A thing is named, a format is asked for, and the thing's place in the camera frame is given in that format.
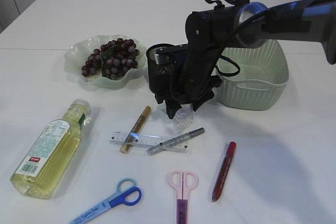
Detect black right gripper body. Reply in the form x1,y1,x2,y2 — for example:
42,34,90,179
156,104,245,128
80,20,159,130
155,8,236,104

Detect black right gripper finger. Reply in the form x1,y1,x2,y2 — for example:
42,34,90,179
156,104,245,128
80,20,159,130
165,100,182,120
193,97,209,111

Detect clear plastic sheet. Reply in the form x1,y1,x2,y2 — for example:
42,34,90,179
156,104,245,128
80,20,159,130
172,104,194,132

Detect purple grape bunch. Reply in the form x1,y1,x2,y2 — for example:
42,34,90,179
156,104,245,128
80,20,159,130
81,38,140,80

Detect yellow tea bottle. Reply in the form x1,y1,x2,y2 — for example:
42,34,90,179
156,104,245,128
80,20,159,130
10,99,91,199

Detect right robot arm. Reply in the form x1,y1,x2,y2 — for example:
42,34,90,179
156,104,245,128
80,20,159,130
146,0,335,119

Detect black mesh pen cup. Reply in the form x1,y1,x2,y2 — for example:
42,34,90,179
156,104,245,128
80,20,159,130
146,44,176,96

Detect clear plastic ruler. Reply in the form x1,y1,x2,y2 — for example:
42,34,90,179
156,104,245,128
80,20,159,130
109,132,192,153

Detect silver marker pen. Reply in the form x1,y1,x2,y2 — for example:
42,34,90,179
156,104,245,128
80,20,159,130
146,127,205,156

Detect gold marker pen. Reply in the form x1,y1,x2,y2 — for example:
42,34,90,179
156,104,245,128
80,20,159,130
119,106,151,154

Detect green woven plastic basket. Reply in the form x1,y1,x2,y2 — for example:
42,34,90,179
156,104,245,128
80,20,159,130
217,40,289,111

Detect red marker pen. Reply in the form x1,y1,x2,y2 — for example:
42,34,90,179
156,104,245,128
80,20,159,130
212,142,236,202

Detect green wavy glass plate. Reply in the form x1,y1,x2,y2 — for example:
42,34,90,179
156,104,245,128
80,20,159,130
64,35,145,89

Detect pink scissors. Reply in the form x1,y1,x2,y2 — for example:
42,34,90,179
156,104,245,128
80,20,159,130
167,170,199,224

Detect blue scissors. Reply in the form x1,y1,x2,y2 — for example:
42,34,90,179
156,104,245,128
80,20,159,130
69,178,142,224

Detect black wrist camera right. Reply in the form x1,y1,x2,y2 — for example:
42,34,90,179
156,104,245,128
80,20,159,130
154,44,187,65

